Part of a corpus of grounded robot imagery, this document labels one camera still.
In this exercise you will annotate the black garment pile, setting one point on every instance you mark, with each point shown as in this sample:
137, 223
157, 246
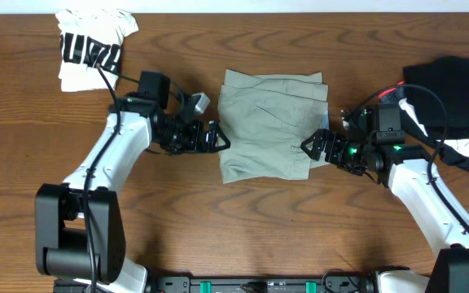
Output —
429, 93

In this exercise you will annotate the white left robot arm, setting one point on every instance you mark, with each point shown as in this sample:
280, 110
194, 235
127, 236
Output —
79, 232

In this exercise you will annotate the folded white Puma t-shirt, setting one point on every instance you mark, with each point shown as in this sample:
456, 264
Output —
90, 47

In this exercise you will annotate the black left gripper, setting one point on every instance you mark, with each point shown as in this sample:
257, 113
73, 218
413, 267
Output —
203, 137

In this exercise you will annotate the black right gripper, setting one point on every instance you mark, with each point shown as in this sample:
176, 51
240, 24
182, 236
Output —
337, 140

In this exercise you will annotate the olive green shorts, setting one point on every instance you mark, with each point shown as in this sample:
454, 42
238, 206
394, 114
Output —
266, 118

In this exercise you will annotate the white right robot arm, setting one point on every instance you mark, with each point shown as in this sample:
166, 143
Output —
408, 171

